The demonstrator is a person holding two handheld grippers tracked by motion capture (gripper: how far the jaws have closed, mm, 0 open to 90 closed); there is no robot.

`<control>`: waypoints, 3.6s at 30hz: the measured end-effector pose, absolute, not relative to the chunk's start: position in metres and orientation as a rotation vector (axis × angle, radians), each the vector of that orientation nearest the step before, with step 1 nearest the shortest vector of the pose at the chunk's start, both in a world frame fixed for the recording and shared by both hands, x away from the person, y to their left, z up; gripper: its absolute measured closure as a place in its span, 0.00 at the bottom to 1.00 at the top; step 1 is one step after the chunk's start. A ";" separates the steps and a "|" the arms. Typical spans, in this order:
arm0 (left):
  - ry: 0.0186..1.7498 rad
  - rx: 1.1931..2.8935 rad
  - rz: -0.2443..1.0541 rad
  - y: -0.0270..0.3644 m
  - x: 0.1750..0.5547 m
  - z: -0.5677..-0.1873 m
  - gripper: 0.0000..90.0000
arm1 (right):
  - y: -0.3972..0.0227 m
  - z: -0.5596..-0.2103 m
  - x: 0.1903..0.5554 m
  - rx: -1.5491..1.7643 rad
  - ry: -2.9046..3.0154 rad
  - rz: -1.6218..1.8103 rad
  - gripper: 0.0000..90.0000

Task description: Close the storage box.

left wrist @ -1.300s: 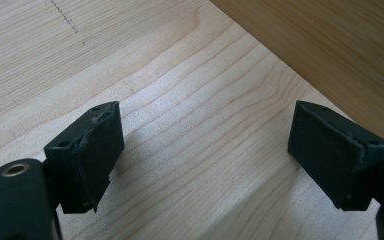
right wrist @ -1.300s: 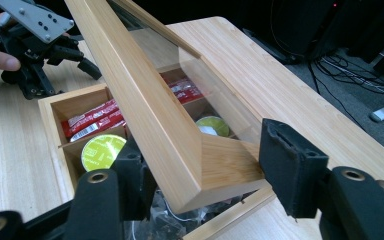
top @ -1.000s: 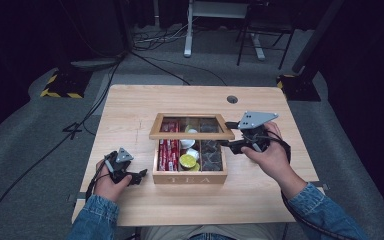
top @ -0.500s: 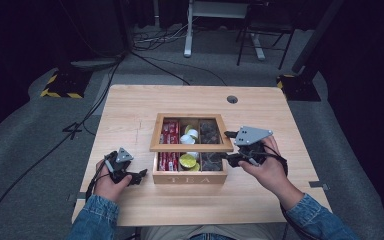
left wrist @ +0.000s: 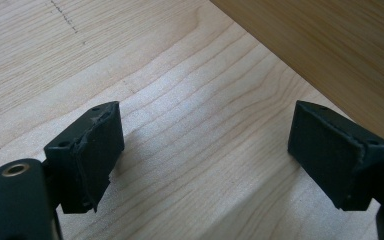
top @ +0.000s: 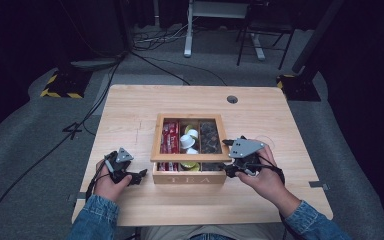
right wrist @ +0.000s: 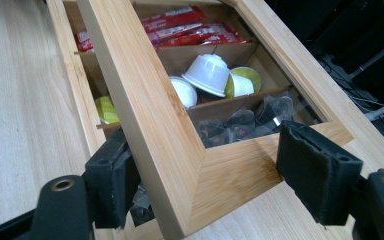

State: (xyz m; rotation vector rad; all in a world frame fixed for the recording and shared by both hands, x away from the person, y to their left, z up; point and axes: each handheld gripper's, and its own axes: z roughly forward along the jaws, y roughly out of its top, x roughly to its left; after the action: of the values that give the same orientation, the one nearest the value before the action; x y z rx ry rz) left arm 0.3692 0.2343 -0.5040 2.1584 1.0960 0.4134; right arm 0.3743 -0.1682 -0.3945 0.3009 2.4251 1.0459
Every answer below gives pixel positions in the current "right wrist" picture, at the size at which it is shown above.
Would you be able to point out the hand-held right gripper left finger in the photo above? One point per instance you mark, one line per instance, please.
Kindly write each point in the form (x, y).
(111, 180)

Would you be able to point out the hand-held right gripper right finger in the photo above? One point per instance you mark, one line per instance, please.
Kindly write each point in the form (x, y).
(316, 170)

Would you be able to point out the wooden box with glass lid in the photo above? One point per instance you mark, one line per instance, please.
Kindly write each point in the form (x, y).
(166, 140)

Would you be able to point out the white capsule with green lid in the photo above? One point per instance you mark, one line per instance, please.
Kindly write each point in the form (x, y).
(184, 92)
(208, 75)
(107, 110)
(245, 83)

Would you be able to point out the grey metal rod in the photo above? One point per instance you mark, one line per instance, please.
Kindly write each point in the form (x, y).
(378, 55)

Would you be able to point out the pile of red sachets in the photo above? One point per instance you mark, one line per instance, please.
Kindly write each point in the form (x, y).
(180, 33)

